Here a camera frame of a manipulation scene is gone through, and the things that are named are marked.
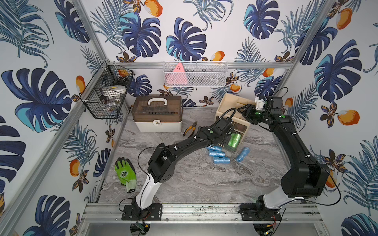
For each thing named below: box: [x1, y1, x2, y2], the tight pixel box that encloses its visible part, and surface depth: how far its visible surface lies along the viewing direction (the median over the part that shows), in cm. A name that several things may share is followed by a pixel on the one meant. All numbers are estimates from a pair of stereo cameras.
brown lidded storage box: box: [131, 94, 183, 133], surface depth 99 cm
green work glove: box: [114, 156, 137, 194], surface depth 89 cm
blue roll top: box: [206, 145, 223, 152], surface depth 97 cm
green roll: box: [227, 133, 242, 148], surface depth 89 cm
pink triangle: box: [166, 62, 189, 85], surface depth 92 cm
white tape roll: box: [101, 85, 127, 97], surface depth 81 cm
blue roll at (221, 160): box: [213, 156, 231, 164], surface depth 92 cm
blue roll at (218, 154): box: [208, 150, 226, 158], surface depth 94 cm
